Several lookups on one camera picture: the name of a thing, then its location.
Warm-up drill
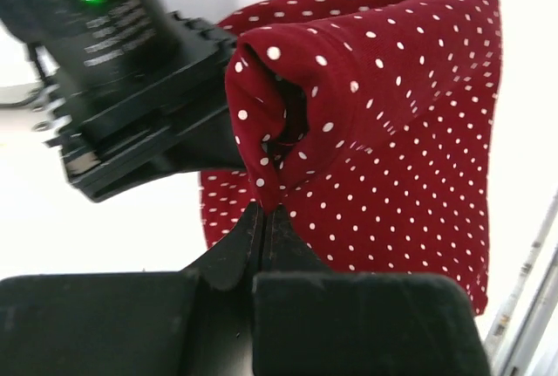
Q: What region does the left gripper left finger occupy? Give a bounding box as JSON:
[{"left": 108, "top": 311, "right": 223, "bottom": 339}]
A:
[{"left": 1, "top": 205, "right": 265, "bottom": 375}]

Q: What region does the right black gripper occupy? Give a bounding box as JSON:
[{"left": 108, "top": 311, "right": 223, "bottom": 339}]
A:
[{"left": 1, "top": 0, "right": 243, "bottom": 202}]

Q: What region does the red polka dot skirt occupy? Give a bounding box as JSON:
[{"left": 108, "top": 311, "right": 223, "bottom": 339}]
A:
[{"left": 200, "top": 0, "right": 501, "bottom": 315}]

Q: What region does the aluminium rail frame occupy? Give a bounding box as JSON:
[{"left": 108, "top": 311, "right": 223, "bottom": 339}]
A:
[{"left": 484, "top": 197, "right": 557, "bottom": 375}]

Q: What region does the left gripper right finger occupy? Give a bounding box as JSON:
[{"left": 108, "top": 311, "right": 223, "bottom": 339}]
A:
[{"left": 253, "top": 209, "right": 490, "bottom": 375}]

